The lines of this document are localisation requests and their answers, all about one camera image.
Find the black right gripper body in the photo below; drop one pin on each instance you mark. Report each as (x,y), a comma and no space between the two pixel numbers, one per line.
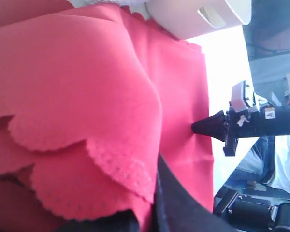
(243,124)

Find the red scalloped table cloth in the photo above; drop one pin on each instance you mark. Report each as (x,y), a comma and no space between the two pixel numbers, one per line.
(90,97)

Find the white woven plastic basket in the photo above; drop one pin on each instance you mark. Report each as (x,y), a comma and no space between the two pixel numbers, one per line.
(81,3)

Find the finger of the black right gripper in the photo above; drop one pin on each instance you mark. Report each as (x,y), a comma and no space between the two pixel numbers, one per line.
(215,122)
(220,135)

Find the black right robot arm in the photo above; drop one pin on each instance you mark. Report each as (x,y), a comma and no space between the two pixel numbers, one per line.
(276,119)

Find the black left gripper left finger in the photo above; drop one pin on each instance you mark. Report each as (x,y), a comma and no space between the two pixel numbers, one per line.
(124,221)

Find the cream plastic bin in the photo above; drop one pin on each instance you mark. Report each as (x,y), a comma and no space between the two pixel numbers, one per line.
(187,19)

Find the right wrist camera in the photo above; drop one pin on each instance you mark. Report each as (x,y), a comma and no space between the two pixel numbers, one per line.
(242,97)

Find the person in blue jeans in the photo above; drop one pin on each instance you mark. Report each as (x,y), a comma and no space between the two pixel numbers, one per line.
(267,162)

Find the black robot base motors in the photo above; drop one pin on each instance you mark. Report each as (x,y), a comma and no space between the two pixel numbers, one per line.
(253,212)

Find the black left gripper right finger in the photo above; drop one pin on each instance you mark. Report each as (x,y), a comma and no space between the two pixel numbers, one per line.
(176,211)

